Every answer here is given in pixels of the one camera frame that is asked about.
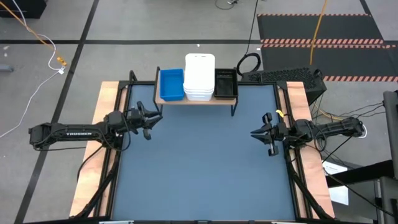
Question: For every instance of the grey cabinet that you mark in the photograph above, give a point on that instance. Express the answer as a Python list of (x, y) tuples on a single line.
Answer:
[(362, 208)]

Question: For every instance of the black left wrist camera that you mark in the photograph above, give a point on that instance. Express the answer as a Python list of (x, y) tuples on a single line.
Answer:
[(134, 115)]

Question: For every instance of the white paper sheet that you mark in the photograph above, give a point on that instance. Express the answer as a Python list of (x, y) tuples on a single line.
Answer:
[(337, 194)]

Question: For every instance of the black slotted plastic basket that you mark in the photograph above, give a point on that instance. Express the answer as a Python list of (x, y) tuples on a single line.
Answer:
[(226, 84), (226, 98)]

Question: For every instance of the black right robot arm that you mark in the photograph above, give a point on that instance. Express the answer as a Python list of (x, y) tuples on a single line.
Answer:
[(335, 127)]

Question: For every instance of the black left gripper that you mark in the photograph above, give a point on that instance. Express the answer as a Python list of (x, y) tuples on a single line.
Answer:
[(148, 135)]

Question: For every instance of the black perforated computer tower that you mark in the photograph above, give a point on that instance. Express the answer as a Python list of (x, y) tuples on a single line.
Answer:
[(289, 76)]

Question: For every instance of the black box on floor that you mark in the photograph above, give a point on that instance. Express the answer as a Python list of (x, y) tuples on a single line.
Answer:
[(21, 7)]

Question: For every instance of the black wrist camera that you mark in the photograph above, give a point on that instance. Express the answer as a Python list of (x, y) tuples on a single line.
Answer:
[(281, 130), (134, 115)]

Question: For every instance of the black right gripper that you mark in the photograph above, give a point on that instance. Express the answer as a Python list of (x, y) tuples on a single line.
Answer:
[(268, 119)]

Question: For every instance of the black hazard-striped floor mat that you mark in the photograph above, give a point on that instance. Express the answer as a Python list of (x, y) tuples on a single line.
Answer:
[(348, 28)]

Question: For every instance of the black aluminium table frame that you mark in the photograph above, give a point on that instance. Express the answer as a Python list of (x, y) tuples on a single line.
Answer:
[(124, 83)]

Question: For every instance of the grey upright post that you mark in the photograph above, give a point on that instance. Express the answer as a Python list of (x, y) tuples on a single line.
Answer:
[(391, 130)]

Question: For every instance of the black horizontal beam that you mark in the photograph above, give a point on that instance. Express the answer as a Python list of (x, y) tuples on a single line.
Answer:
[(363, 174)]

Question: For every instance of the small grey floor object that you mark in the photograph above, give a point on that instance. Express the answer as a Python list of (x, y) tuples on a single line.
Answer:
[(6, 68)]

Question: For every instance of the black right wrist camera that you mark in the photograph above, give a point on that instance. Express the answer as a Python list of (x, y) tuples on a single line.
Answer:
[(281, 130)]

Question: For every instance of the wooden shelf black metal legs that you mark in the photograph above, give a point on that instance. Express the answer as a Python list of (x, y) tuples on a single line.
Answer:
[(199, 103)]

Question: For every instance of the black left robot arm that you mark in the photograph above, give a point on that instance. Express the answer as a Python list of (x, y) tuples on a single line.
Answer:
[(68, 133)]

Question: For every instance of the yellow tape tag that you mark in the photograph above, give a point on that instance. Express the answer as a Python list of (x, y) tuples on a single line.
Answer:
[(280, 113)]

